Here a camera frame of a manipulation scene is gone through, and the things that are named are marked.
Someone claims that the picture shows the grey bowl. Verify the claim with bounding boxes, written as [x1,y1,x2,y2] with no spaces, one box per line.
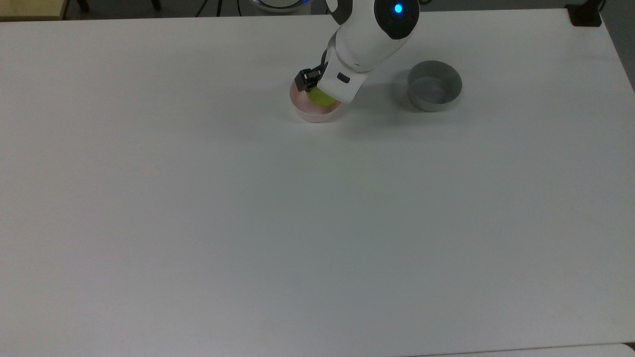
[407,60,463,113]

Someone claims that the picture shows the robot base ring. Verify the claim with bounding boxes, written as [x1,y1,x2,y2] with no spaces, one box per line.
[251,0,314,14]

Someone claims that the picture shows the yellow-green ball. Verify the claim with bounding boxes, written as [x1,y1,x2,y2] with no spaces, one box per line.
[305,87,338,107]

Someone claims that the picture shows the pink bowl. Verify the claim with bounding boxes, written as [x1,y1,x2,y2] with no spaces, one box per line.
[290,79,344,123]

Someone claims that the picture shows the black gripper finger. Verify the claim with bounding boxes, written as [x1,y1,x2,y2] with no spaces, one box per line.
[295,68,322,93]

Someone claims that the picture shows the wooden table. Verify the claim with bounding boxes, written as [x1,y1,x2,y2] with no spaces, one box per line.
[0,0,69,21]

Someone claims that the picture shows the black table clamp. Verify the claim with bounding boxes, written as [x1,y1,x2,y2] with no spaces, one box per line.
[566,4,603,27]

